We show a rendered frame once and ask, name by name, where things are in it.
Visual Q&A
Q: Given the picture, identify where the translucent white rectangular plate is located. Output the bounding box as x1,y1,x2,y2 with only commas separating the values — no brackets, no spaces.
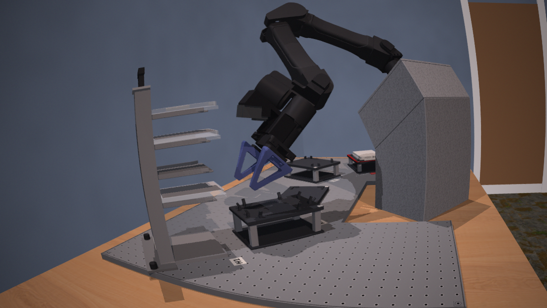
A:
160,181,227,204
153,128,221,145

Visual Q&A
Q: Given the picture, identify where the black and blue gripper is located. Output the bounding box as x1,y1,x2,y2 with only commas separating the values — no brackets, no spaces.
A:
234,121,303,191

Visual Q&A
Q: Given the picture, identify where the white multiwell plate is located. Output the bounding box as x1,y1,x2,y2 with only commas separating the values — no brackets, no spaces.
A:
151,101,219,115

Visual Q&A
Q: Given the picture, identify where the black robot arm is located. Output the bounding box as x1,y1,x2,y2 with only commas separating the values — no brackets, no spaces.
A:
236,2,403,143

